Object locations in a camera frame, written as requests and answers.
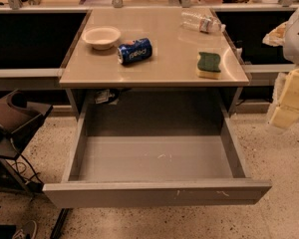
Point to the white tag under table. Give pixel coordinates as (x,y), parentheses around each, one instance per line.
(102,96)

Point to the clear plastic water bottle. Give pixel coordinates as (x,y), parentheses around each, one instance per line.
(201,23)

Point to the blue pepsi can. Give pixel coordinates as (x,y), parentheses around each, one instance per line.
(134,51)

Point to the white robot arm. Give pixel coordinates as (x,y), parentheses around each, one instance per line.
(290,49)

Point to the white bowl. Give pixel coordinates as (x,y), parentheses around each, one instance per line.
(101,38)

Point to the open grey top drawer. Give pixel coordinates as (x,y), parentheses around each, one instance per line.
(148,150)

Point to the green and yellow sponge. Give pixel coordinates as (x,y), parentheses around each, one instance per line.
(208,65)

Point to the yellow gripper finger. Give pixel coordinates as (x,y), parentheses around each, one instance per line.
(275,37)
(284,110)

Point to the grey sneaker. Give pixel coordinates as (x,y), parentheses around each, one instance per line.
(27,231)

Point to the dark chair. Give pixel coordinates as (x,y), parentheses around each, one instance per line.
(19,121)

